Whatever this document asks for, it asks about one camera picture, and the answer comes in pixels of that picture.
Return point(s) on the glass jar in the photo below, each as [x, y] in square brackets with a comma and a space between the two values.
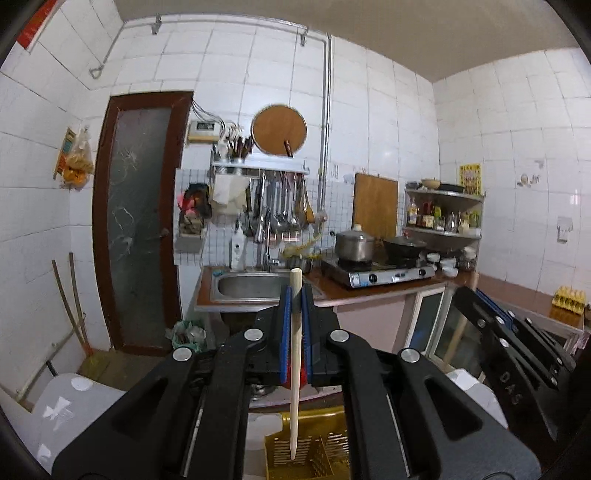
[467, 259]

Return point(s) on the steel gas stove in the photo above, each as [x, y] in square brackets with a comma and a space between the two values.
[378, 277]

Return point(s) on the yellow wall poster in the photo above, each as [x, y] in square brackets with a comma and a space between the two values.
[470, 179]

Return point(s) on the hanging orange plastic bag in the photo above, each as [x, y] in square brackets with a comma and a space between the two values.
[78, 161]

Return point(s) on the chopstick holder on rack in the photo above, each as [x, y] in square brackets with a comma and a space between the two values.
[235, 147]

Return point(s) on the black pan on shelf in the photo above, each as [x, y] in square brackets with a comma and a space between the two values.
[451, 187]

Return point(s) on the wooden chopstick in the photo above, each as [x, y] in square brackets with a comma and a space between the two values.
[295, 392]

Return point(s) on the black wok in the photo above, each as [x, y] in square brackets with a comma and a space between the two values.
[401, 247]

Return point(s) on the row of hanging ladles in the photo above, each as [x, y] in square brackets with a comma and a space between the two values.
[279, 207]

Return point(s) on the beige bowl on shelf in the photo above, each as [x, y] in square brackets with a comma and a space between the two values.
[430, 183]

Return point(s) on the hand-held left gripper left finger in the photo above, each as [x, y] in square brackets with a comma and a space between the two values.
[286, 323]

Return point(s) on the grey cloud-print tablecloth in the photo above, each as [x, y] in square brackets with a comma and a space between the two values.
[78, 415]

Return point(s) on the yellow egg tray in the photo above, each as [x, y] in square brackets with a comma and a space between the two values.
[569, 297]

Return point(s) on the metal wall rack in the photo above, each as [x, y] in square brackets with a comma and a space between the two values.
[258, 164]

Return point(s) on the row of condiment bottles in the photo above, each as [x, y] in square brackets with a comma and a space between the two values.
[429, 217]

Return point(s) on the grey wall pipe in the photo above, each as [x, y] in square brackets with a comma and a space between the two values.
[325, 115]

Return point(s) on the green trash bag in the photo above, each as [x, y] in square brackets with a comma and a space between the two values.
[187, 337]

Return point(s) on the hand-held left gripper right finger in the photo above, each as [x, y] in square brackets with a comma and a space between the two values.
[307, 323]

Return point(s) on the white ceramic bowl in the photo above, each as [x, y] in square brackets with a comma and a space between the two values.
[448, 268]

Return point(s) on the brown frosted glass door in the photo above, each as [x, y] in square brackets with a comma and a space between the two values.
[138, 207]

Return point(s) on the stainless steel sink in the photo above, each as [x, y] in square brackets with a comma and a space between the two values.
[249, 286]

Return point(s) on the rectangular wooden cutting board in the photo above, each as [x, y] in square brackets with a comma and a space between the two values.
[374, 203]

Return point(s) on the metal corner shelf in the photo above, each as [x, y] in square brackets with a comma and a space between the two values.
[443, 233]

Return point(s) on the hanging white cloth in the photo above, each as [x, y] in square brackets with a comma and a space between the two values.
[228, 194]

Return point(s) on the red wall poster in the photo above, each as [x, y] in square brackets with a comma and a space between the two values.
[34, 25]

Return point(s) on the white electrical box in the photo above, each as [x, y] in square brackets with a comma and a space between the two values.
[203, 130]

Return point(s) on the white dish soap bottle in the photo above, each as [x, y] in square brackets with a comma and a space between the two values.
[238, 249]

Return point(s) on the wall socket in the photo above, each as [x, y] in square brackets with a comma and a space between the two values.
[564, 230]

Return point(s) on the yellow plastic utensil basket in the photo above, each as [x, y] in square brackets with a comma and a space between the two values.
[323, 457]

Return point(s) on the steel cooking pot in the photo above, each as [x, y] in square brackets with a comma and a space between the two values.
[353, 244]

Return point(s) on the metal faucet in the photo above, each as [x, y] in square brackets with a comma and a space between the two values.
[266, 249]

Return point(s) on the round wooden board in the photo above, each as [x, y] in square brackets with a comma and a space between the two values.
[277, 129]

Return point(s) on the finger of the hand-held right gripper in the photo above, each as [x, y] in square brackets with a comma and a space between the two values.
[512, 392]
[540, 341]

